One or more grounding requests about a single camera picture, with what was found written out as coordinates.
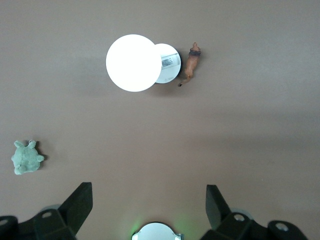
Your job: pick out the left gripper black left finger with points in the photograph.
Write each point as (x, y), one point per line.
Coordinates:
(62, 222)

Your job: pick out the white round desk lamp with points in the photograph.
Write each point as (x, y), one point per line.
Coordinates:
(132, 62)

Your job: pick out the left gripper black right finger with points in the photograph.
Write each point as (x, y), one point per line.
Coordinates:
(230, 225)

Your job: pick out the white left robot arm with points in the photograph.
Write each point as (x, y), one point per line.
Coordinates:
(156, 232)

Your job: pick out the brown lion statue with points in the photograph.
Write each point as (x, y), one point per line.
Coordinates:
(191, 63)

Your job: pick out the green plush turtle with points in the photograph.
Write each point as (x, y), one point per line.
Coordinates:
(26, 158)

